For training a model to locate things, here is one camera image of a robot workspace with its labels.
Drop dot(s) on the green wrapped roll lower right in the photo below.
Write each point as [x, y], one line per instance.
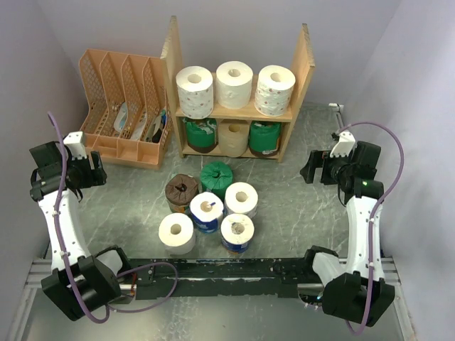
[264, 138]

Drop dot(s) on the green wrapped roll on table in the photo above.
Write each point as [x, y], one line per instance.
[216, 177]

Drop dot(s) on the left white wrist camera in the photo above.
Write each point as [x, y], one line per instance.
[75, 142]

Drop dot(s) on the items in file organizer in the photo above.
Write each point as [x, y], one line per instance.
[148, 131]

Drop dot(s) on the brown topped wrapped roll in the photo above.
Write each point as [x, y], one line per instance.
[179, 192]

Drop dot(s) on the wooden two-tier shelf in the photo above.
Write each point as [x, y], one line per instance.
[303, 66]

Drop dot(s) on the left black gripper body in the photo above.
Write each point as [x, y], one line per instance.
[85, 176]

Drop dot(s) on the green wrapped roll lower left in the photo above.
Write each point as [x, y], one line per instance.
[201, 134]

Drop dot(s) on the plain white roll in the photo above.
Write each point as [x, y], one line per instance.
[176, 232]
[233, 84]

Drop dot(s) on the blue roll front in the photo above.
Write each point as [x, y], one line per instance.
[237, 231]

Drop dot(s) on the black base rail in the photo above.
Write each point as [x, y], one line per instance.
[280, 277]

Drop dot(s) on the floral paper roll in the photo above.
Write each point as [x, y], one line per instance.
[195, 92]
[274, 88]

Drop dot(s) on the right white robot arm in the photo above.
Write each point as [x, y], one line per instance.
[355, 291]

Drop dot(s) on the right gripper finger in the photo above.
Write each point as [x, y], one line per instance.
[308, 171]
[325, 158]

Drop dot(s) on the floral white roll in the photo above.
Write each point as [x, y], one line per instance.
[241, 198]

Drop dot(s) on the blue wrapped roll with stick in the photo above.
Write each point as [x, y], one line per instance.
[207, 212]

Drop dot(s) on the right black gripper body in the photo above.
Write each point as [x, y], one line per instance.
[334, 175]

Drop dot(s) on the beige roll lower shelf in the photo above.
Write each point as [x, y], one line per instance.
[233, 137]

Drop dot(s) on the orange plastic file organizer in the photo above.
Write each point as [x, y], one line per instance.
[109, 79]

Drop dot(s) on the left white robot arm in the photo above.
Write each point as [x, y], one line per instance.
[79, 282]

